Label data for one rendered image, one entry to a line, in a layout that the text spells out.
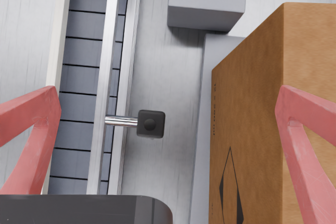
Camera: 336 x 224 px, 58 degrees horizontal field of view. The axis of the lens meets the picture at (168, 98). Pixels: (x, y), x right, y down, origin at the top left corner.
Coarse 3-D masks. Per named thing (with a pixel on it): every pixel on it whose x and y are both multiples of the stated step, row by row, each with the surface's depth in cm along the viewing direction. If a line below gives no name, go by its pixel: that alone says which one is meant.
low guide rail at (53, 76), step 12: (60, 0) 39; (60, 12) 39; (60, 24) 39; (60, 36) 39; (60, 48) 39; (48, 60) 38; (60, 60) 40; (48, 72) 38; (60, 72) 40; (48, 84) 38; (48, 168) 39; (48, 180) 39
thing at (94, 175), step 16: (112, 0) 34; (112, 16) 34; (112, 32) 34; (112, 48) 34; (112, 64) 35; (96, 96) 34; (96, 112) 33; (96, 128) 33; (96, 144) 33; (96, 160) 33; (96, 176) 33; (96, 192) 33
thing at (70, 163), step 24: (72, 0) 42; (96, 0) 42; (120, 0) 43; (72, 24) 42; (96, 24) 42; (120, 24) 42; (72, 48) 42; (96, 48) 42; (120, 48) 42; (72, 72) 42; (96, 72) 42; (72, 96) 42; (72, 120) 42; (72, 144) 41; (72, 168) 41; (48, 192) 41; (72, 192) 41
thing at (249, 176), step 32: (256, 32) 23; (288, 32) 18; (320, 32) 18; (224, 64) 35; (256, 64) 23; (288, 64) 18; (320, 64) 18; (224, 96) 35; (256, 96) 23; (320, 96) 18; (224, 128) 34; (256, 128) 23; (224, 160) 34; (256, 160) 22; (320, 160) 18; (224, 192) 33; (256, 192) 22; (288, 192) 18
